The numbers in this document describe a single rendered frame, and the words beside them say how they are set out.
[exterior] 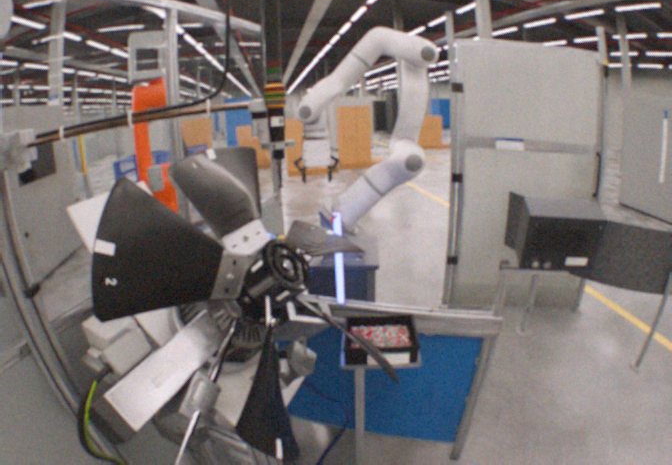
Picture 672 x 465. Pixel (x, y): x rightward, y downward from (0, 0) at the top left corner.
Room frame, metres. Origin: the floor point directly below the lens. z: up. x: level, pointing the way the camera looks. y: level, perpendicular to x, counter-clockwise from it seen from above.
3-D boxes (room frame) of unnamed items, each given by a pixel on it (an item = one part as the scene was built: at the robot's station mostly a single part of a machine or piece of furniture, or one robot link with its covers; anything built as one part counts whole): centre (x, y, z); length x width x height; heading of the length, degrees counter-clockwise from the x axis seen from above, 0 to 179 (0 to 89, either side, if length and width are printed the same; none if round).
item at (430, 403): (1.01, -0.10, 0.45); 0.82 x 0.02 x 0.66; 71
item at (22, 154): (0.53, 0.71, 1.52); 0.10 x 0.07 x 0.09; 106
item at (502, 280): (0.87, -0.51, 0.96); 0.03 x 0.03 x 0.20; 71
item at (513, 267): (0.83, -0.60, 1.04); 0.24 x 0.03 x 0.03; 71
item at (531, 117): (2.09, -1.38, 1.10); 1.21 x 0.06 x 2.20; 71
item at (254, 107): (0.70, 0.12, 1.48); 0.09 x 0.07 x 0.10; 106
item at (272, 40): (0.70, 0.11, 1.66); 0.03 x 0.03 x 0.21
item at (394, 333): (0.83, -0.12, 0.84); 0.19 x 0.14 x 0.05; 86
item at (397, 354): (0.83, -0.11, 0.85); 0.22 x 0.17 x 0.07; 86
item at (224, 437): (0.65, 0.36, 0.56); 0.19 x 0.04 x 0.04; 71
